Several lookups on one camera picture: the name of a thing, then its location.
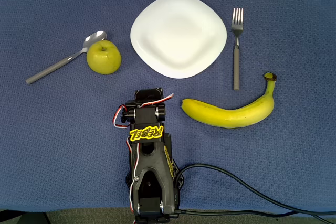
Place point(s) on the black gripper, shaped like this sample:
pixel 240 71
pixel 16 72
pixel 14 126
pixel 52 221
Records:
pixel 148 94

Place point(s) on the black tripod legs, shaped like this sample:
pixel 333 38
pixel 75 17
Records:
pixel 15 214

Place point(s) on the white rounded square plate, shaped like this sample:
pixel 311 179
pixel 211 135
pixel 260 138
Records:
pixel 178 35

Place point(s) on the green apple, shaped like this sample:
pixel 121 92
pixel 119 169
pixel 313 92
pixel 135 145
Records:
pixel 103 57

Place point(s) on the yellow banana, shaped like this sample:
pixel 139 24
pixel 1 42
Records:
pixel 231 119

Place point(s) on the blue waffle tablecloth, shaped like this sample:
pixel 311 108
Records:
pixel 52 142

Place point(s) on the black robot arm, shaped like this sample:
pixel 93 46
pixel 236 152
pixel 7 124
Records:
pixel 149 166

